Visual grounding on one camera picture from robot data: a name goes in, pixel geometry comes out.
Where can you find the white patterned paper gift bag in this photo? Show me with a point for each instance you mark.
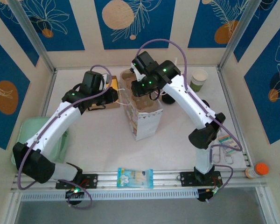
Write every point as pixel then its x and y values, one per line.
pixel 145 126

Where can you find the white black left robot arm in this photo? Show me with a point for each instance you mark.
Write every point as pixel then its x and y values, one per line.
pixel 53 126

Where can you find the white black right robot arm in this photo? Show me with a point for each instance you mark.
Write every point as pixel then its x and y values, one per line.
pixel 189 100

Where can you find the blue white wet wipes pack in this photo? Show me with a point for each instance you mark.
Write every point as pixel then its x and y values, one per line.
pixel 135 177

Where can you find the yellow napkin stack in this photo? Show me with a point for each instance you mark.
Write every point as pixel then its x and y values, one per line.
pixel 115 82

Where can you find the brown cardboard napkin box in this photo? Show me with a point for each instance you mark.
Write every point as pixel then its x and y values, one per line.
pixel 107 107

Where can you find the white wrapped straw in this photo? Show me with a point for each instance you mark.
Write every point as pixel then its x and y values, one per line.
pixel 176 60

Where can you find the black cup lid stack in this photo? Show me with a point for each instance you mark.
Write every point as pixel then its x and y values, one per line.
pixel 168 100

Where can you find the green white paper cup stack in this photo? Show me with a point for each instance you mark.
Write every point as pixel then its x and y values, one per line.
pixel 198 79

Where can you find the mint green zip pouch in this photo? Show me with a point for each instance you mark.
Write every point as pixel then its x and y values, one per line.
pixel 30 127

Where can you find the orange teal labelled packet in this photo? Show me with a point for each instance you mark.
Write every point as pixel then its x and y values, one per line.
pixel 228 142

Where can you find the metal scissors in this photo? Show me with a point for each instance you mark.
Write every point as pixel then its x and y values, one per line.
pixel 224 158

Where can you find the black base electronics module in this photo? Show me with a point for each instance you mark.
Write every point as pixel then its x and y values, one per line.
pixel 72 197
pixel 204 197

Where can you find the orange capped bottle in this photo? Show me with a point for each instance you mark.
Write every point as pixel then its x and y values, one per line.
pixel 259 170

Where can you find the aluminium side rail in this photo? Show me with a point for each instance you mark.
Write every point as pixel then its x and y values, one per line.
pixel 226 93
pixel 49 93

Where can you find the aluminium frame post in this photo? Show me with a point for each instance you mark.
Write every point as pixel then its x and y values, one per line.
pixel 30 30
pixel 239 30

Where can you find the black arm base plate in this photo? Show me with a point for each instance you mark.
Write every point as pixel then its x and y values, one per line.
pixel 186 178
pixel 91 180

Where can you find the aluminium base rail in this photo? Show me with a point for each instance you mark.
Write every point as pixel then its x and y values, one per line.
pixel 168 179

